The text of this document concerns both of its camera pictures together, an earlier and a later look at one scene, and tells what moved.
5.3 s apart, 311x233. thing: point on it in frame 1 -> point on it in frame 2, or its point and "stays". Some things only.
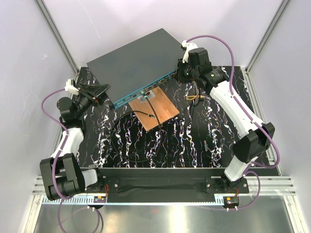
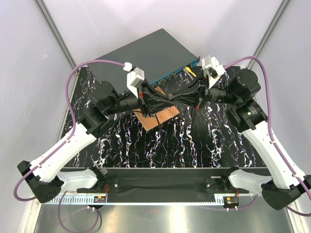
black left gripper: [98, 90] -> [160, 103]
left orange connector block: [100, 199] stays
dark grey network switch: [137, 66] stays
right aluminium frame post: [284, 5] stays
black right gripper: [180, 65] -> [195, 95]
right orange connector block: [232, 200] stays
